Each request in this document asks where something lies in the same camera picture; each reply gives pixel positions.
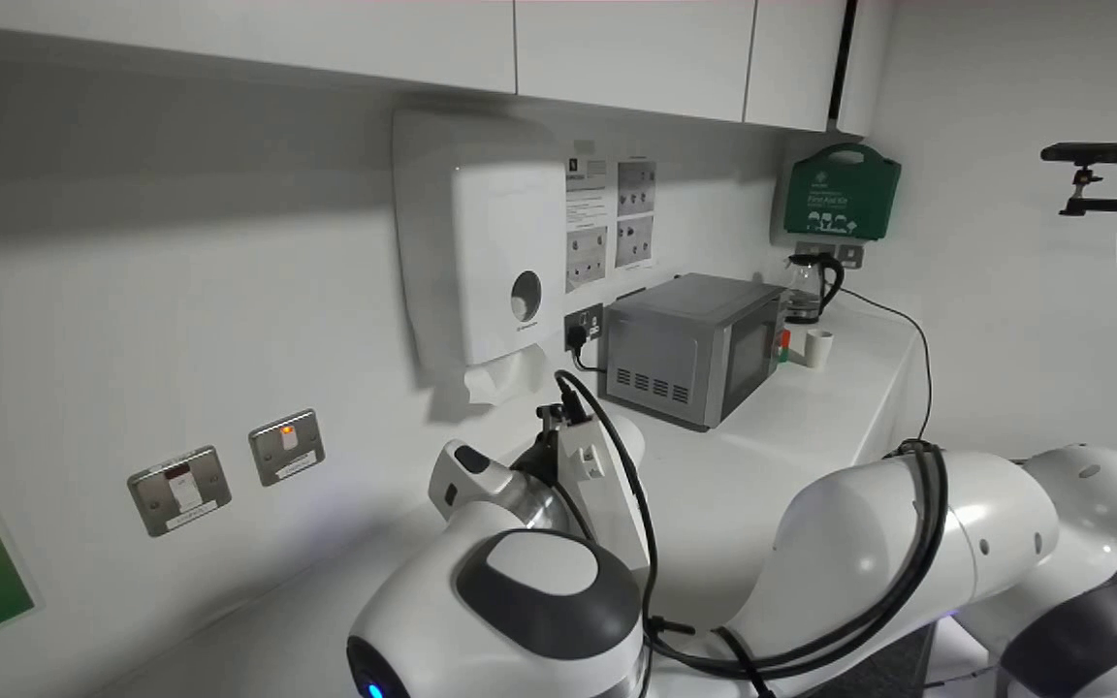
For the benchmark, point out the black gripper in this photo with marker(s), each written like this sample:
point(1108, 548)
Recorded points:
point(559, 427)

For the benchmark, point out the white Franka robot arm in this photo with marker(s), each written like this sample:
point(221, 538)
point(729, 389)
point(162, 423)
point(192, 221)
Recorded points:
point(882, 546)

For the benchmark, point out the silver microwave oven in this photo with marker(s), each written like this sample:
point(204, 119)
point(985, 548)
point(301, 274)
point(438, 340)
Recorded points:
point(675, 351)

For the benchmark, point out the photo instruction sheet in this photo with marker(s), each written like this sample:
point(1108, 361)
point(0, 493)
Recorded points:
point(634, 241)
point(588, 256)

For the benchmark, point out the white paper towel dispenser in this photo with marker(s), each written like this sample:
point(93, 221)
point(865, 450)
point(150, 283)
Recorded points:
point(507, 256)

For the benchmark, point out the green block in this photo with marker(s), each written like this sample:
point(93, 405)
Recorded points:
point(790, 360)

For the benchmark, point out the white text notice sheet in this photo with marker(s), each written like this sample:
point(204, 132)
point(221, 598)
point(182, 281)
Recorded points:
point(591, 190)

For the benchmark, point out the red block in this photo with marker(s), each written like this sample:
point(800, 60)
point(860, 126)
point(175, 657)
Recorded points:
point(784, 340)

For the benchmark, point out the green first aid box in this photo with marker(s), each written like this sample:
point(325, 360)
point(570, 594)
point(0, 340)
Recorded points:
point(834, 196)

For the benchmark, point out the black vertical pipe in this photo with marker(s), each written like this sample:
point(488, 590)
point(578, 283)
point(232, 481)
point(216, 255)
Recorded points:
point(842, 64)

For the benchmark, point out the dark wall socket with plug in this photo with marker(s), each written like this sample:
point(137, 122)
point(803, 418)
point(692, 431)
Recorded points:
point(585, 330)

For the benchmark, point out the wall power sockets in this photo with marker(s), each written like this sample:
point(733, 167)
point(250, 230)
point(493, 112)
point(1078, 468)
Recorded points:
point(636, 187)

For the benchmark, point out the steel wall socket plate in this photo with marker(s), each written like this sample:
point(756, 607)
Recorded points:
point(179, 489)
point(288, 449)

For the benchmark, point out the white upper wall cabinets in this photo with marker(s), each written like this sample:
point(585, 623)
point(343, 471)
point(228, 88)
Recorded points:
point(388, 40)

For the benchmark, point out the black camera on mount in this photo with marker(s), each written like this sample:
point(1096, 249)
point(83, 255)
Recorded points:
point(1090, 154)

